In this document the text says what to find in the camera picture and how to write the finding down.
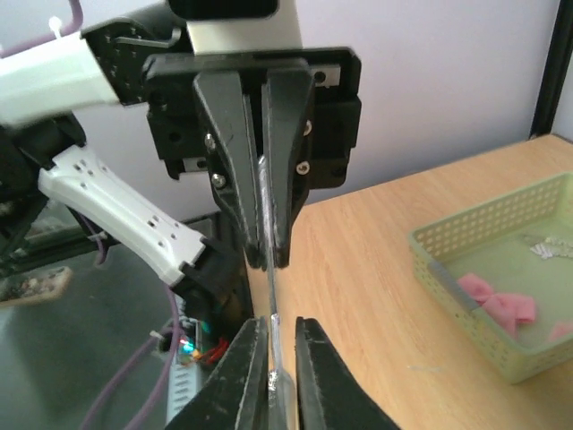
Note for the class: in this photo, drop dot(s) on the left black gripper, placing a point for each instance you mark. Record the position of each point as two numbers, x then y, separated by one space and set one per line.
225 113

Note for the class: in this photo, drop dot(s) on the green plastic basket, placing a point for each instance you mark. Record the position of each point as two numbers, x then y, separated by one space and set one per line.
492 240

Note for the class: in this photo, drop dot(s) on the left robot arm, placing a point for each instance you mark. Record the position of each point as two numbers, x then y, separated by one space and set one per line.
45 155

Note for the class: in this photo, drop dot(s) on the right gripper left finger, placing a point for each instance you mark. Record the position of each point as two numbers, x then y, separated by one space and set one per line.
235 396

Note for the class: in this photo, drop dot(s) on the pink ornaments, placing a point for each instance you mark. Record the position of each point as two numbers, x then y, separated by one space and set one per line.
533 311

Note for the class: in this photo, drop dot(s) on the silver star ornament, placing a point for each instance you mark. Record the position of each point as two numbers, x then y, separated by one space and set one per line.
279 406

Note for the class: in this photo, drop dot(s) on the white slotted cable duct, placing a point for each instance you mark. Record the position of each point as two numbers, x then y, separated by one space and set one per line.
183 384

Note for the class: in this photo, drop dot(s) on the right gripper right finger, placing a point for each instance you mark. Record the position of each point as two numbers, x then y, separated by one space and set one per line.
328 396

